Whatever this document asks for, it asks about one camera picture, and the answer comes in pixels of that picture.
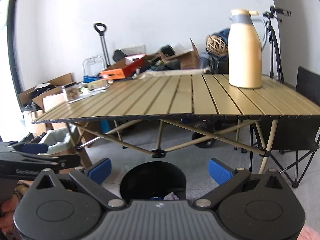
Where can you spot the cardboard box with green liner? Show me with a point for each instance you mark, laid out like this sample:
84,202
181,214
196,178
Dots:
58,142

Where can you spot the orange cardboard box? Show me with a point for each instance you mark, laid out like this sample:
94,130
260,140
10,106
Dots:
124,68

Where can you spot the folding slatted camping table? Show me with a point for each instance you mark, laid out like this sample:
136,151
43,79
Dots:
241,117

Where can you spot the woven rattan ball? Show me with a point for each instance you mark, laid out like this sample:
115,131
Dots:
216,45

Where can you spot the black round trash bin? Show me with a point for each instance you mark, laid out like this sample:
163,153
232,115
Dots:
153,179

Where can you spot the purple woven pouch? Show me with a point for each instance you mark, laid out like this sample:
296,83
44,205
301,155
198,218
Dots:
171,196

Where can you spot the small yellow medicine box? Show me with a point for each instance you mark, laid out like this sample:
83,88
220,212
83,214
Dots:
97,84

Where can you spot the blue bag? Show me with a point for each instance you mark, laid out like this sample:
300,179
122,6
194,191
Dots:
224,35

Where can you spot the black wagon wheel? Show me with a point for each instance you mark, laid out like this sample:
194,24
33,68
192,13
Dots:
206,126

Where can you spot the open brown cardboard box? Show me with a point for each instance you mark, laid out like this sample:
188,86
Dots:
189,59

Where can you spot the yellow thermos jug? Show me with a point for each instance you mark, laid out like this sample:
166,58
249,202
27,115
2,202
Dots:
246,41

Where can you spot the small blue white box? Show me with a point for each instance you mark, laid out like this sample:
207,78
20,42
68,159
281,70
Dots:
155,198

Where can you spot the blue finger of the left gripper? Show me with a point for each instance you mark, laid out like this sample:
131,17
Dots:
34,148

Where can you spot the black camera tripod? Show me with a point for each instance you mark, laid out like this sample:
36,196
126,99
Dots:
276,70

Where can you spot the black folding camp chair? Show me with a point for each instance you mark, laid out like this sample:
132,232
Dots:
298,126

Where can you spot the clear jar with snacks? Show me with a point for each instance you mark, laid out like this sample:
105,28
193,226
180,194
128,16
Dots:
71,93

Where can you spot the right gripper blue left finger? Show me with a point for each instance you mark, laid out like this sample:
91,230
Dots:
99,171

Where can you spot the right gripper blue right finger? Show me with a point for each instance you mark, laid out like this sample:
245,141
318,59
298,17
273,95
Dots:
219,171

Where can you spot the person's hand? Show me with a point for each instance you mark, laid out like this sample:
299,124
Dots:
8,206

